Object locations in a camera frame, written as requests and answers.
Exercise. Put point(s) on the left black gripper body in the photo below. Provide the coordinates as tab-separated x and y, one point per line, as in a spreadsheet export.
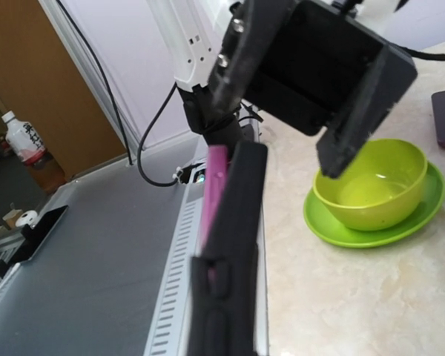
314	68

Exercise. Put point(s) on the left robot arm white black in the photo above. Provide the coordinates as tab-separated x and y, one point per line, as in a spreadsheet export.
193	33

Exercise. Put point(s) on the green bowl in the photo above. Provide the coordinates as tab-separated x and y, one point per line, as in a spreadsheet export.
380	188

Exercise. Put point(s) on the plastic drink bottle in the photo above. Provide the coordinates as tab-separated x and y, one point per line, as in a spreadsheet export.
33	154

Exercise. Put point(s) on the front aluminium rail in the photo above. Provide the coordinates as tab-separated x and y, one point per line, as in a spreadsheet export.
168	333

